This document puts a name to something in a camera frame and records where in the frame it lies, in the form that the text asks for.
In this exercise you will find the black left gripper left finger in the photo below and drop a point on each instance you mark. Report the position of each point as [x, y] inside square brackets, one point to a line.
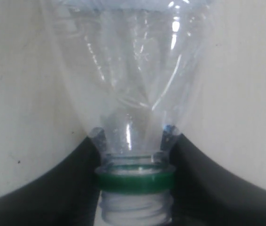
[66, 195]

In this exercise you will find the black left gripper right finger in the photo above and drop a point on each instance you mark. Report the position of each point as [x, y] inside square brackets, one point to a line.
[206, 194]

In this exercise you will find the clear plastic water bottle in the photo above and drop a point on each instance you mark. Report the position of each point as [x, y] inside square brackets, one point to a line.
[130, 68]

